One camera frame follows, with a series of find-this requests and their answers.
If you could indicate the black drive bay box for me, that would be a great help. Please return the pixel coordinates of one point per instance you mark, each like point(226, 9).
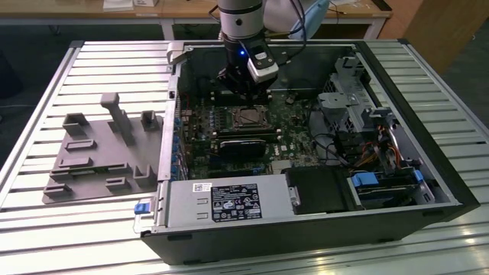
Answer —
point(317, 192)

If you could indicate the wooden cabinet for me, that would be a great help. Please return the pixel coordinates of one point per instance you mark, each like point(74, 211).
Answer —
point(450, 28)

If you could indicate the blue case latch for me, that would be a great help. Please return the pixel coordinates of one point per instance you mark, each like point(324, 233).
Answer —
point(141, 207)

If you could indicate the silver coin battery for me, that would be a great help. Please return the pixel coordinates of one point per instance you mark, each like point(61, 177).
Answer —
point(290, 100)

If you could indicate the green motherboard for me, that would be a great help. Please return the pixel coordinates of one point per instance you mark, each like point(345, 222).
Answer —
point(293, 137)

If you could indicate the black expansion slot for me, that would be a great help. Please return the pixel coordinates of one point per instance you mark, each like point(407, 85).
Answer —
point(244, 136)
point(244, 131)

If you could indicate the wooden desk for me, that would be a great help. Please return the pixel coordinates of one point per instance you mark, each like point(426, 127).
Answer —
point(76, 14)

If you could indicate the black PC case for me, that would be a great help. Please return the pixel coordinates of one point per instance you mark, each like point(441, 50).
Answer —
point(266, 246)

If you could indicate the silver green CPU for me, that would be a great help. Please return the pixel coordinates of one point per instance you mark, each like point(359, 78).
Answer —
point(249, 117)

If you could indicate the black graphics card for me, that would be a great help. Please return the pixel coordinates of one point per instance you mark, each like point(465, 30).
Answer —
point(240, 149)

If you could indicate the grey parts rack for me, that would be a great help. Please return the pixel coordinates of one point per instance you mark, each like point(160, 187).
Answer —
point(98, 160)

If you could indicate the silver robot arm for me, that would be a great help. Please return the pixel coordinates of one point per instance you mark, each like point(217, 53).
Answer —
point(240, 20)

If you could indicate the white box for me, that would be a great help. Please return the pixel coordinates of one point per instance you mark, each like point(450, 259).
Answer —
point(146, 3)
point(118, 5)

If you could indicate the CPU socket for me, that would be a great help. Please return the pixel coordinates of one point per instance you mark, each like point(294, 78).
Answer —
point(233, 126)

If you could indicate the hard disk in blue carrier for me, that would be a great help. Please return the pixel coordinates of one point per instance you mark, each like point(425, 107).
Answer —
point(363, 179)

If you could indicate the pale blue teach pendant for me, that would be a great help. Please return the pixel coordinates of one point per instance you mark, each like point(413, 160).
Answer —
point(314, 17)

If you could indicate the metal drive cage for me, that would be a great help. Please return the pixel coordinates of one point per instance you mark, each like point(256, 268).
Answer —
point(343, 114)

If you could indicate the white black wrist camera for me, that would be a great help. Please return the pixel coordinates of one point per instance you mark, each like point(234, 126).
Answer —
point(264, 71)

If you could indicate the silver chipset heatsink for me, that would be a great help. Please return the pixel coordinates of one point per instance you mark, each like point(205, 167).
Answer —
point(280, 166)

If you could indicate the silver power supply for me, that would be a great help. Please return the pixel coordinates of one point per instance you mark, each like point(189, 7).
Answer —
point(182, 200)

